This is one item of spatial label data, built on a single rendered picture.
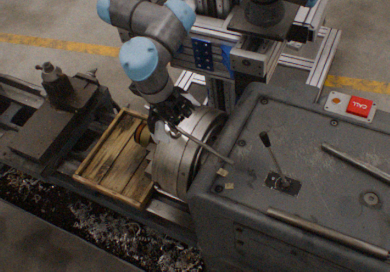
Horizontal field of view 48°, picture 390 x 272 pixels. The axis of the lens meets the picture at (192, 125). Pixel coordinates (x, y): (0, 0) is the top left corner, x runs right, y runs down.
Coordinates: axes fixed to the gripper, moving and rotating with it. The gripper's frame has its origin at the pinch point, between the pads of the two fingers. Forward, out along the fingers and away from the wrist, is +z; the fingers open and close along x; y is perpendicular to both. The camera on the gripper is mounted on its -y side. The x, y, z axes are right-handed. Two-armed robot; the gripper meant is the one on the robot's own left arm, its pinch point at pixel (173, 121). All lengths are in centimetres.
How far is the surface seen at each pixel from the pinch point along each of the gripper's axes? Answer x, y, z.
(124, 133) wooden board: -7, -39, 49
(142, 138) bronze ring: -6.1, -17.5, 24.8
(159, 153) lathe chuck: -7.7, -4.1, 14.3
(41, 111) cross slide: -21, -68, 39
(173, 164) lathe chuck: -7.8, 1.1, 15.2
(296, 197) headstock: 3.4, 35.9, 8.5
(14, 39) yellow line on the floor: 9, -241, 157
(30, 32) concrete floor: 22, -237, 160
